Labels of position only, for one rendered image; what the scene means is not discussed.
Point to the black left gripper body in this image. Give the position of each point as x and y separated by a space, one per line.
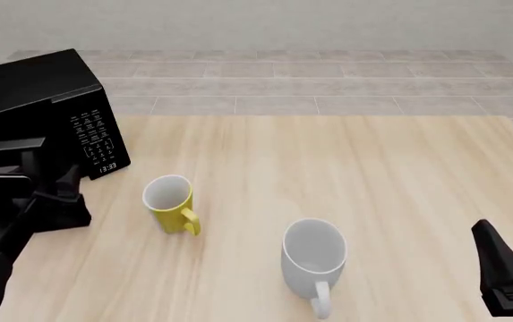
61 214

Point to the black microwave oven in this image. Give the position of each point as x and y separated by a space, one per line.
28 84

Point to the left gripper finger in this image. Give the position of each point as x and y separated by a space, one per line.
70 182

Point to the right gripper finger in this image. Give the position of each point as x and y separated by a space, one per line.
498 258

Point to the white mug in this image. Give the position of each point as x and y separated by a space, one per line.
301 281

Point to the yellow mug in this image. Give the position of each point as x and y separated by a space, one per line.
173 219

